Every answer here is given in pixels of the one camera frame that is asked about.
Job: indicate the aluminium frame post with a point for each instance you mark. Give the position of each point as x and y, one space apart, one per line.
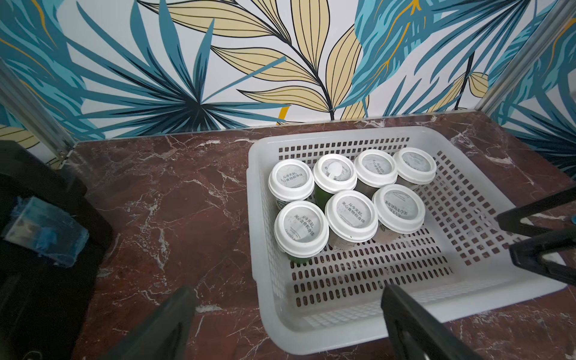
551 27
28 109

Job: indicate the black plastic toolbox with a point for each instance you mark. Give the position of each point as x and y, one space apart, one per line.
52 244

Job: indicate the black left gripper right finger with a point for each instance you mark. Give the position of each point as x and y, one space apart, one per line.
414 333

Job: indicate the white lidded yogurt cup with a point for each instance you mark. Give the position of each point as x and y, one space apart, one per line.
289 181
400 211
415 167
352 219
375 169
301 231
332 174

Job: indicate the right aluminium frame post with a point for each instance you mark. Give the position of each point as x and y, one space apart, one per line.
551 27

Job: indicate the white plastic perforated basket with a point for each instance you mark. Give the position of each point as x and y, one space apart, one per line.
457 265

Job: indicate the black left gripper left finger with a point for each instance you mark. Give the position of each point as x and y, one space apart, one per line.
164 334

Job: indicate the left aluminium frame post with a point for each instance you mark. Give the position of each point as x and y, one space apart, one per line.
28 109

